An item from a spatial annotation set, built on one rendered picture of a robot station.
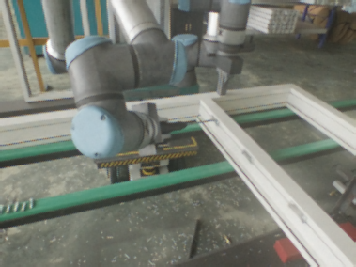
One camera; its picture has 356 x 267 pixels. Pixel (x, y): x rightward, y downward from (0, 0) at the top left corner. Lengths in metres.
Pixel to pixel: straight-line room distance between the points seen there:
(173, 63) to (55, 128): 0.46
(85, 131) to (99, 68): 0.11
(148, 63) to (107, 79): 0.09
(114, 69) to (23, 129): 0.45
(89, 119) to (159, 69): 0.17
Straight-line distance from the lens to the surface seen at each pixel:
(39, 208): 0.66
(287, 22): 5.16
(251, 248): 0.91
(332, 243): 0.57
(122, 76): 0.48
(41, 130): 0.85
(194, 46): 1.45
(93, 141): 0.44
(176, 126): 0.75
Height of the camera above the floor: 1.34
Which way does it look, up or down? 35 degrees down
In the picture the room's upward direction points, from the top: 4 degrees clockwise
